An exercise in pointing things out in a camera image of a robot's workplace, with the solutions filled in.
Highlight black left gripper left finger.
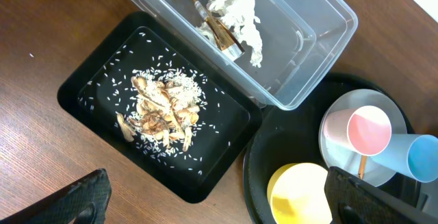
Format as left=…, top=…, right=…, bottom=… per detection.
left=1, top=169, right=112, bottom=224

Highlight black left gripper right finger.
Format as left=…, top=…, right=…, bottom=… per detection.
left=324, top=166, right=437, bottom=224

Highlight wooden chopstick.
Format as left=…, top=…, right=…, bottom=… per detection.
left=358, top=155, right=368, bottom=179

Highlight yellow bowl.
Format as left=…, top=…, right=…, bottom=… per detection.
left=267, top=162, right=333, bottom=224

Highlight pink plastic cup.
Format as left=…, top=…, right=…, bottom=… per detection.
left=322, top=105, right=392, bottom=156

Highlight blue plastic cup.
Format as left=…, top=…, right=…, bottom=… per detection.
left=371, top=134, right=437, bottom=183

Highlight food scraps with rice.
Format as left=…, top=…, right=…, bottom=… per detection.
left=78, top=32, right=231, bottom=177

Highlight gold foil wrapper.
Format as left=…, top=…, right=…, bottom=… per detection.
left=192, top=0, right=244, bottom=61

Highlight white tissue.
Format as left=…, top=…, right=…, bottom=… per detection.
left=196, top=0, right=263, bottom=68

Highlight grey round plate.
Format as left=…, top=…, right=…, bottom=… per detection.
left=319, top=89, right=412, bottom=187

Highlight black round tray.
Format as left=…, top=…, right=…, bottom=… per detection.
left=243, top=74, right=421, bottom=223

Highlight black rectangular tray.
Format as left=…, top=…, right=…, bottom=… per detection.
left=57, top=12, right=262, bottom=203

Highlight clear plastic bin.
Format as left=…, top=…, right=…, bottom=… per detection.
left=132, top=0, right=359, bottom=110

